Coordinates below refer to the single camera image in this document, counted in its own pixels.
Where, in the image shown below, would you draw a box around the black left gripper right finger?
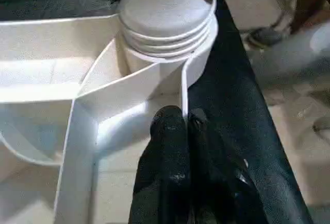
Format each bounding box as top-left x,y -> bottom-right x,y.
189,108 -> 269,224

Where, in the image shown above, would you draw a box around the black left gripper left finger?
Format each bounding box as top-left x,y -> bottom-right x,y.
128,106 -> 190,224

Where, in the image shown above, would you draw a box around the white plastic table leg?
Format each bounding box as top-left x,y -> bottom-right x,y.
118,0 -> 218,58

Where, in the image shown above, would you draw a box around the white plastic table top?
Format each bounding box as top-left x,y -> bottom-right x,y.
0,0 -> 219,224

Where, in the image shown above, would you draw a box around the black work mat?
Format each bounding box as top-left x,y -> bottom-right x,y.
0,0 -> 316,224

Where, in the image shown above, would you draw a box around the brown wooden furniture leg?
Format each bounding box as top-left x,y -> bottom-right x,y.
289,0 -> 330,35

